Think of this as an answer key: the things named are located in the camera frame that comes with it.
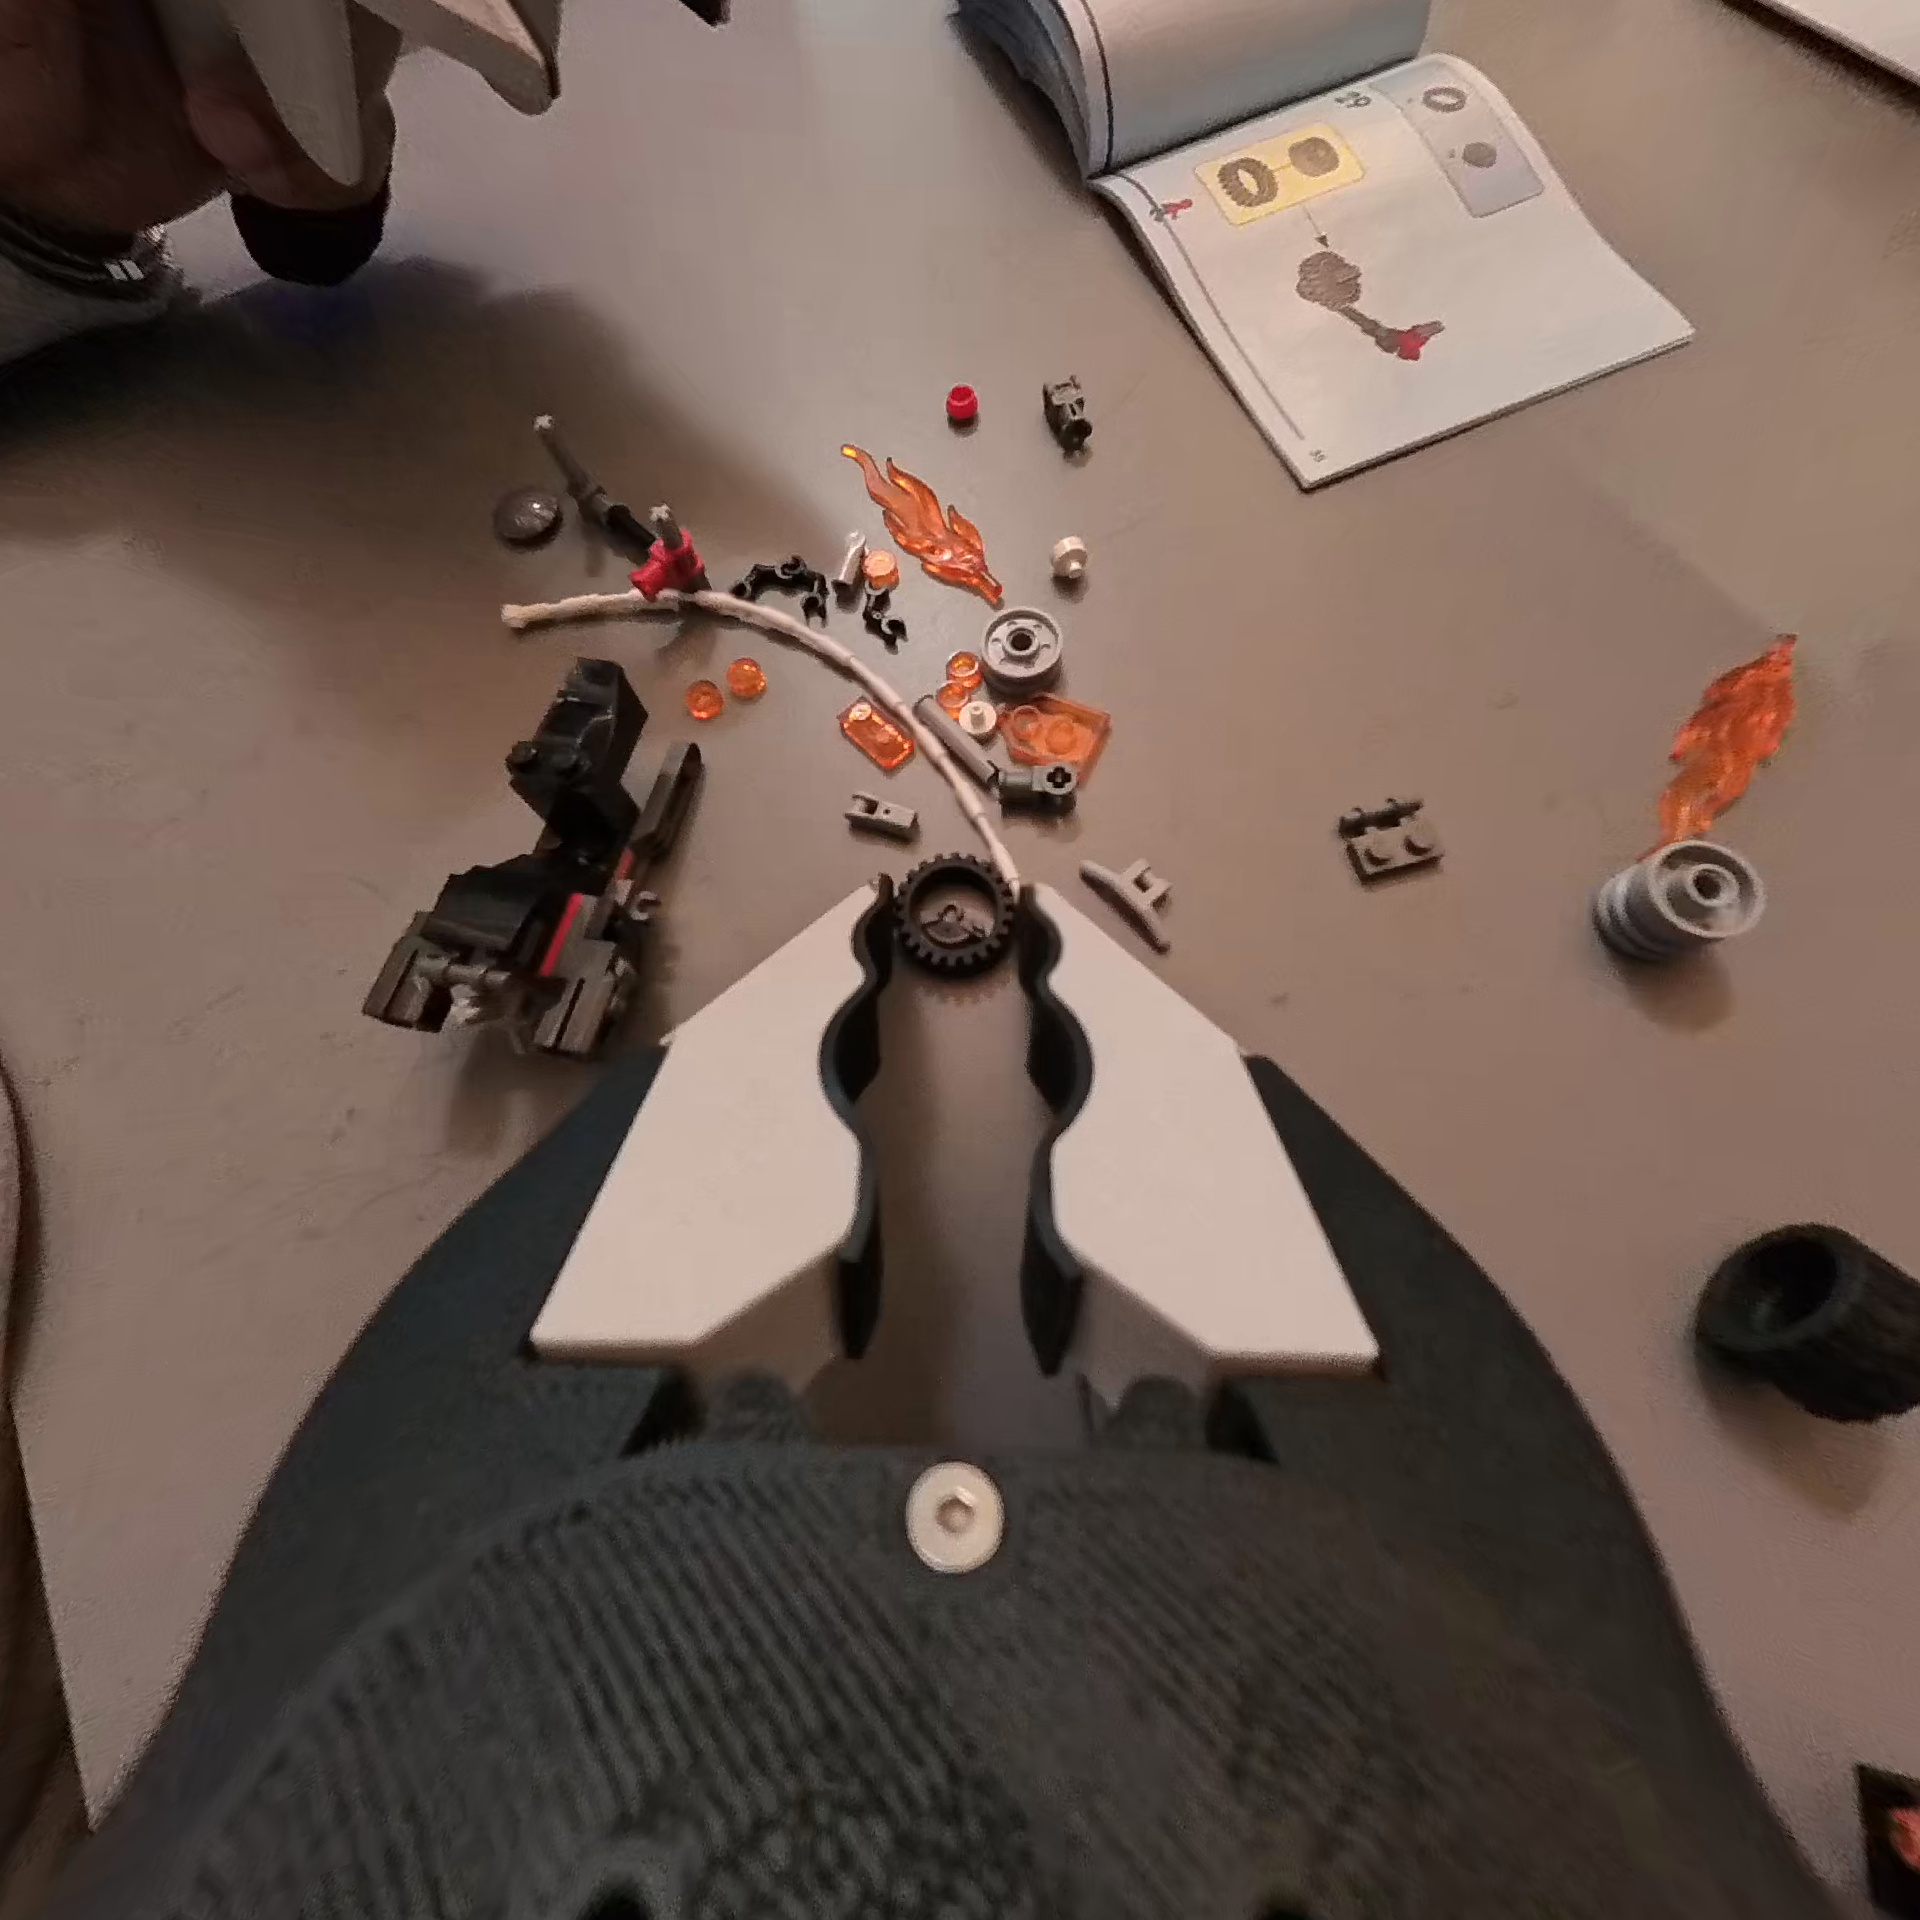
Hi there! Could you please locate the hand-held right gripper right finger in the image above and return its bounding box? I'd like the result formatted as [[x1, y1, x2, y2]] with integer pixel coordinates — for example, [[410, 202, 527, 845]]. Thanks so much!
[[1017, 885, 1384, 1403]]

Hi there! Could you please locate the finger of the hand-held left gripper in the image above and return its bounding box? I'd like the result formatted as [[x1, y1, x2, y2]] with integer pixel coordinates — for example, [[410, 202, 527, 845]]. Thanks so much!
[[151, 0, 375, 193], [359, 0, 569, 122]]

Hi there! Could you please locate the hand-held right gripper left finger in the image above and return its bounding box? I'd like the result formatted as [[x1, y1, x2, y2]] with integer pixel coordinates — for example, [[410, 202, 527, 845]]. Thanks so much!
[[529, 883, 903, 1397]]

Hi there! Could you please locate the axle assembly with red joint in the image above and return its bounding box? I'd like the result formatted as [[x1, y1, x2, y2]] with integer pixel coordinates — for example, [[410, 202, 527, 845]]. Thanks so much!
[[530, 413, 681, 553]]

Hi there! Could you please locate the thin black lego tire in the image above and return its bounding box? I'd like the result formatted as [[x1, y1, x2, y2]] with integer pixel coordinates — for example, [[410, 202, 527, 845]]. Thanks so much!
[[896, 850, 1015, 987]]

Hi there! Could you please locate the grey lego wheel hub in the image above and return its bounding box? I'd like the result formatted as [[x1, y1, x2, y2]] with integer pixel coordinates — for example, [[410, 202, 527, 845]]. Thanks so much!
[[1591, 838, 1769, 964], [981, 603, 1071, 697]]

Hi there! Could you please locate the lego instruction booklet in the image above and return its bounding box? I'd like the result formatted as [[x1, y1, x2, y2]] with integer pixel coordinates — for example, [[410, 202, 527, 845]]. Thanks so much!
[[953, 0, 1697, 494]]

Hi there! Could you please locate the person's left forearm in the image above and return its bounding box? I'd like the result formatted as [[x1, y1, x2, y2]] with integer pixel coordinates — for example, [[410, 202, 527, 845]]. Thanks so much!
[[0, 246, 204, 375]]

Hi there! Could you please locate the black lego motorcycle build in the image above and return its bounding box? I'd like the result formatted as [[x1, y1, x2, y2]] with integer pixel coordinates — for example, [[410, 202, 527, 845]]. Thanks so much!
[[359, 657, 706, 1063]]

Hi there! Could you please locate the dark grey lego plate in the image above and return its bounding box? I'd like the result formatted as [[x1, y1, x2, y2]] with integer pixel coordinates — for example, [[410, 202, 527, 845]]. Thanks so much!
[[1338, 797, 1450, 885]]

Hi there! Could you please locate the white flexible lego tube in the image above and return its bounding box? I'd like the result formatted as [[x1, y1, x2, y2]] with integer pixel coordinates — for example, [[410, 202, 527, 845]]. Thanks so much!
[[499, 586, 1033, 906]]

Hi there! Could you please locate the grey lego pin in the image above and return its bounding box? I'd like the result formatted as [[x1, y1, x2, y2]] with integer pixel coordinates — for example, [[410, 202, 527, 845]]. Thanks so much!
[[913, 691, 1002, 783]]

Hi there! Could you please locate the orange lego flame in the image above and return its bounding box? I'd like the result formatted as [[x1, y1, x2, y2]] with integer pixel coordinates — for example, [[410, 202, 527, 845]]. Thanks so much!
[[839, 441, 1009, 609], [1653, 633, 1802, 861]]

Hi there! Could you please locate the wide black lego tire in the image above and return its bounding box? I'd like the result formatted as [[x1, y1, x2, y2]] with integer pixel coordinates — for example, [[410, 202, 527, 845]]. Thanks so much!
[[1693, 1221, 1920, 1426]]

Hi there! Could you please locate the flame lego minifigure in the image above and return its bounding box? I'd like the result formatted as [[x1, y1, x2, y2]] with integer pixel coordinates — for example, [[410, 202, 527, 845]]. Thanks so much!
[[1851, 1762, 1920, 1910]]

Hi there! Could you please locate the person's left hand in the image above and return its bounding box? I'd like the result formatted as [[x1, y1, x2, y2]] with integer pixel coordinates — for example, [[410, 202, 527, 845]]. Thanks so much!
[[0, 0, 400, 227]]

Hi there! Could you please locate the silver wristwatch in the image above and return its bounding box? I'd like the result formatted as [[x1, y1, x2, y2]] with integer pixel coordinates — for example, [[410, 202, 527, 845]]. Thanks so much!
[[0, 209, 185, 324]]

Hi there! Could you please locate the grey lego handle piece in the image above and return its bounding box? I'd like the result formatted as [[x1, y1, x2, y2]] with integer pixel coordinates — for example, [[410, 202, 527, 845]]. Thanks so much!
[[1080, 855, 1177, 958]]

